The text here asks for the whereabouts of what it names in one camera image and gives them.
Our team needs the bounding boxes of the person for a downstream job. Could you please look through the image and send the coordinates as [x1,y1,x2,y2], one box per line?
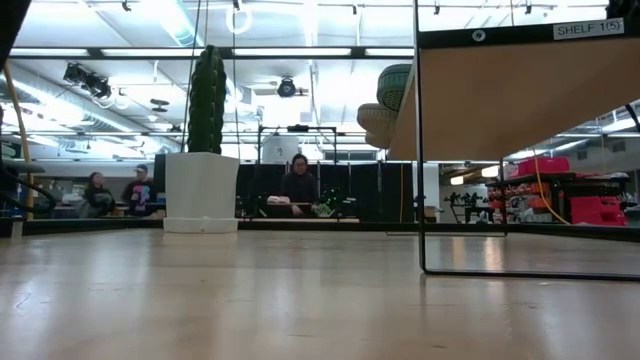
[82,171,117,219]
[121,163,157,217]
[278,153,320,217]

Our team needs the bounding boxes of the green cactus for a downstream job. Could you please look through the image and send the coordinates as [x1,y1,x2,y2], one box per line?
[187,44,227,155]

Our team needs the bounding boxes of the black ceiling-hung device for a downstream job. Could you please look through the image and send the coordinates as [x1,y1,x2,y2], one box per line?
[62,62,114,100]

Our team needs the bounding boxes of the black round overhead camera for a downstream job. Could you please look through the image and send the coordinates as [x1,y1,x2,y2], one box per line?
[276,75,310,99]

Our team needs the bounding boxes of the black partition panels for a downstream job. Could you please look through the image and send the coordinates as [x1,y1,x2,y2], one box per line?
[234,162,415,224]

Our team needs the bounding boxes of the black aluminium table frame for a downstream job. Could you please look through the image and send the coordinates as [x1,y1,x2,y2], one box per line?
[22,218,640,244]

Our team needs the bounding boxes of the rack with red bins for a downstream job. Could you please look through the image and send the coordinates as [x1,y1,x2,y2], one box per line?
[487,156,630,227]

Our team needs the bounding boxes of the green rubber slide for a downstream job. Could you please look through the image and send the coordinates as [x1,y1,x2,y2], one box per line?
[376,63,413,112]

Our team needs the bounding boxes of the wooden shelf black metal frame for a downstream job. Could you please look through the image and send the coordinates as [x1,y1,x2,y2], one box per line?
[387,18,640,281]

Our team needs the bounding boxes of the hanging yellow cable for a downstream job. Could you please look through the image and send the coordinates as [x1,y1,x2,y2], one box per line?
[532,149,571,225]

